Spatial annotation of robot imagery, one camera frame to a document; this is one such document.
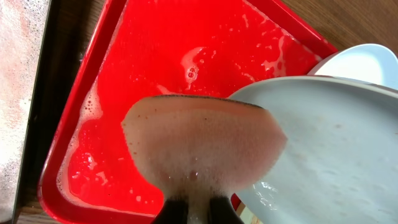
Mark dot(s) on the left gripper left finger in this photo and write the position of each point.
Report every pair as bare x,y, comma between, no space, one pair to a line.
172,212

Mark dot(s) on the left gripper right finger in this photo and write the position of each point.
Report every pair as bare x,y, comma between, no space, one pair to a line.
221,211

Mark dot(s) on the pink sponge with green scourer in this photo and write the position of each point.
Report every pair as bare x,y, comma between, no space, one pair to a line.
180,143

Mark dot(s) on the light blue plate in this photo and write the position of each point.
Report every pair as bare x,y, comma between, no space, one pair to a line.
367,63
340,161

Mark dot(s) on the light blue plate top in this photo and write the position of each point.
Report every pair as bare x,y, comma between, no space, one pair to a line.
367,63

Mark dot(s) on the red plastic tray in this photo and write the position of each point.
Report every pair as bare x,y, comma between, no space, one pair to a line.
150,47

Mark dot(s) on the black tray with soapy water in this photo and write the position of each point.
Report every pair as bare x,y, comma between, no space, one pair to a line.
22,31

